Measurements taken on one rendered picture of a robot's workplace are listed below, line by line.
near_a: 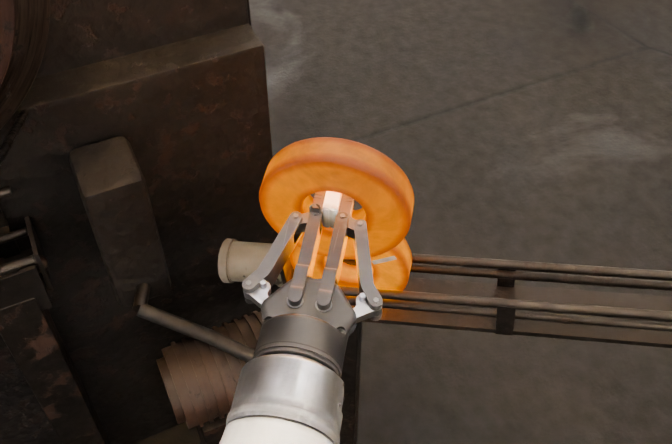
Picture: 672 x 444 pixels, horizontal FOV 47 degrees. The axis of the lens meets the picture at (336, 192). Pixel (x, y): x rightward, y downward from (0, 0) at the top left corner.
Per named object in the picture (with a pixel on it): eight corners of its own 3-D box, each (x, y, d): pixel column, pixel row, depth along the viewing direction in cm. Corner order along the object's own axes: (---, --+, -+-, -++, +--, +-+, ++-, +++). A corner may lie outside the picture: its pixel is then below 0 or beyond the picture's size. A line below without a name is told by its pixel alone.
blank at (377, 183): (253, 131, 75) (244, 155, 73) (411, 139, 72) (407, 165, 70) (279, 230, 87) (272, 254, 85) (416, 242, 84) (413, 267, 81)
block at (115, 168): (103, 260, 117) (63, 144, 100) (154, 243, 120) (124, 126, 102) (121, 313, 111) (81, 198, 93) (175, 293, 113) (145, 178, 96)
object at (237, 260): (235, 257, 108) (226, 228, 104) (297, 261, 106) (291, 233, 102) (223, 291, 104) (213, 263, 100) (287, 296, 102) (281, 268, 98)
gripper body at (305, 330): (249, 388, 67) (273, 299, 73) (345, 403, 66) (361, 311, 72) (240, 345, 62) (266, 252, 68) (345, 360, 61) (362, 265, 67)
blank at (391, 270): (337, 294, 108) (332, 313, 106) (272, 223, 100) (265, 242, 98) (434, 273, 100) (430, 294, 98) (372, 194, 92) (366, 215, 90)
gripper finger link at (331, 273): (312, 304, 66) (328, 306, 66) (337, 205, 73) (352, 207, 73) (314, 327, 69) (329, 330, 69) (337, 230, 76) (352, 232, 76)
